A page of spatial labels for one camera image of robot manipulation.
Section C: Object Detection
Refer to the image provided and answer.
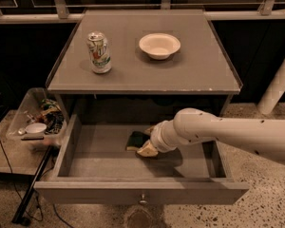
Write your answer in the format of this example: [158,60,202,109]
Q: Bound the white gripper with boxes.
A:
[137,121,178,158]

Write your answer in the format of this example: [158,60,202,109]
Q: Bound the green and yellow sponge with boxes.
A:
[125,131,149,151]

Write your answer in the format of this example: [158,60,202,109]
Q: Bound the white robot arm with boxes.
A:
[137,108,285,165]

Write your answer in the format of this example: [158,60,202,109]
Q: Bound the metal drawer knob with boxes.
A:
[139,194,148,205]

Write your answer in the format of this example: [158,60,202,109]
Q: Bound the open grey top drawer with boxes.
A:
[35,115,249,205]

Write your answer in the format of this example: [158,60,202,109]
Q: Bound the grey cabinet with counter top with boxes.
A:
[45,9,244,125]

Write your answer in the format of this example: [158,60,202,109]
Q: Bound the white paper bowl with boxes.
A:
[139,33,181,60]

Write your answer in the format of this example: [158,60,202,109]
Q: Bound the colourful clutter in bin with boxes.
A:
[27,98,65,135]

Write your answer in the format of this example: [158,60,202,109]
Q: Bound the green soda can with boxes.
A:
[86,31,111,74]

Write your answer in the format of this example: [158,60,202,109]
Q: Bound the clear plastic storage bin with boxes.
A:
[6,87,67,151]

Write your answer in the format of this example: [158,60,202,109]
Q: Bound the small white bowl in bin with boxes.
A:
[25,123,47,134]

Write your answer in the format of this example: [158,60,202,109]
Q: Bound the black metal stand leg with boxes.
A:
[11,145,53,226]

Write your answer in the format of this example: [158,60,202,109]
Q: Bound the black floor cable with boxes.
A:
[0,128,74,228]

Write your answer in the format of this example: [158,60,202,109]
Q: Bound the metal window railing frame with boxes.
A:
[0,0,285,25]

